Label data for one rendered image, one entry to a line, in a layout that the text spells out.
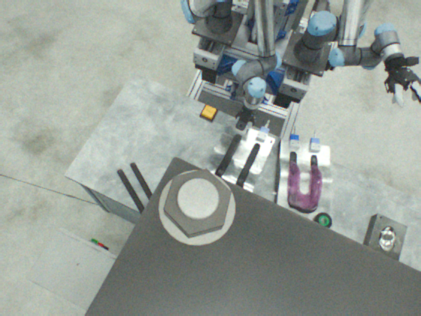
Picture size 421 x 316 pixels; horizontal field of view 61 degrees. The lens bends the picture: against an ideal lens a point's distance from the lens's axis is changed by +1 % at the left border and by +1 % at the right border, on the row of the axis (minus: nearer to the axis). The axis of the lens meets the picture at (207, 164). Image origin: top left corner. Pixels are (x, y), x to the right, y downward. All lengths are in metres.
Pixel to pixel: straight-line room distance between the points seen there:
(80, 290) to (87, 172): 0.91
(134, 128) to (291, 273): 1.53
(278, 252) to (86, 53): 2.93
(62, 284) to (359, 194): 1.48
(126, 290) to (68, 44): 3.01
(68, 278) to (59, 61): 2.45
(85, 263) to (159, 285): 0.59
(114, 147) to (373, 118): 2.18
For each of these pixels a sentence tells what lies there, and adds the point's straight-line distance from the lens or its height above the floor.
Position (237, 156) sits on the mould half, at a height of 0.88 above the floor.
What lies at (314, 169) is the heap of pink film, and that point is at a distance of 1.85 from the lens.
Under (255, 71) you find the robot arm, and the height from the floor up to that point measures 1.23.
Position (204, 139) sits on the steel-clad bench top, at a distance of 1.90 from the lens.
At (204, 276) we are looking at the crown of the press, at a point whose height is 2.01.
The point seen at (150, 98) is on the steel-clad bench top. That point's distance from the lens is 2.03.
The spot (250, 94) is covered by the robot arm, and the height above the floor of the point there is 1.23.
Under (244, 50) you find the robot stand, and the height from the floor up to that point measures 0.95.
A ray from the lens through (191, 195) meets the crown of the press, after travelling 0.48.
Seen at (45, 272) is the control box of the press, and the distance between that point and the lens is 1.12.
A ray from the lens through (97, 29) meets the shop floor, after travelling 3.44.
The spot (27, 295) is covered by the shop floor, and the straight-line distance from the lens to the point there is 2.72.
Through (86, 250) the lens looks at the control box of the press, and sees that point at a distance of 1.09.
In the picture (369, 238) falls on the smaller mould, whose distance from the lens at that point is 1.90.
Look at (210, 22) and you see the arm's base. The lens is 1.96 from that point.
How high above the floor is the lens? 2.52
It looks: 69 degrees down
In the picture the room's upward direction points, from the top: 10 degrees clockwise
